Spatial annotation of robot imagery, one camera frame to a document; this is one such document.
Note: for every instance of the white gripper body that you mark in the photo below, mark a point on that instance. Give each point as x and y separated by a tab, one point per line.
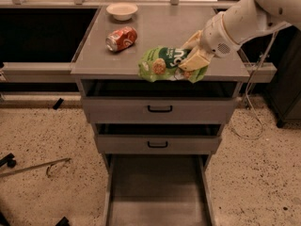
213	37

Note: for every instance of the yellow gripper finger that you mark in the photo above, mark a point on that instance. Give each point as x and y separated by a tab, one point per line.
193	42
197	58

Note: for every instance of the green rice chip bag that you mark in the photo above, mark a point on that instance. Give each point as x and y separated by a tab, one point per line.
162	63

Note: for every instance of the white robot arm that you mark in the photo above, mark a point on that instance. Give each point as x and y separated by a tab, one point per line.
228	30

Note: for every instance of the grey drawer cabinet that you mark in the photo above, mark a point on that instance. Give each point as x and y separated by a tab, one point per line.
155	25

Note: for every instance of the top grey drawer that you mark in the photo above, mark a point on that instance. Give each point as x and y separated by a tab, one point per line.
138	101

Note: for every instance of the grey drawer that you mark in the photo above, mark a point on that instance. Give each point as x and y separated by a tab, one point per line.
138	101
158	138
157	190

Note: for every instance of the middle grey drawer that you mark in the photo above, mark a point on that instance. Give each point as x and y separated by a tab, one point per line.
158	138

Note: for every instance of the bottom grey drawer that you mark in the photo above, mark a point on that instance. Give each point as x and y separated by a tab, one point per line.
157	190

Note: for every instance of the orange soda can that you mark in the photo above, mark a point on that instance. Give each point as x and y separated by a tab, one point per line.
121	39

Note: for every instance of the white bowl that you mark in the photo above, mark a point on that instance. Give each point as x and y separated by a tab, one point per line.
122	11

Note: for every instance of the dark cabinet at right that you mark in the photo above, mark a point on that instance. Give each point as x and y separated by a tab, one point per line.
284	92

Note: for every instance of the metal rod on floor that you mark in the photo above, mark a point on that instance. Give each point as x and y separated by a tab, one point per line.
51	163

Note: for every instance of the black clamp on floor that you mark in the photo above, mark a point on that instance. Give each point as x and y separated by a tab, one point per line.
8	160

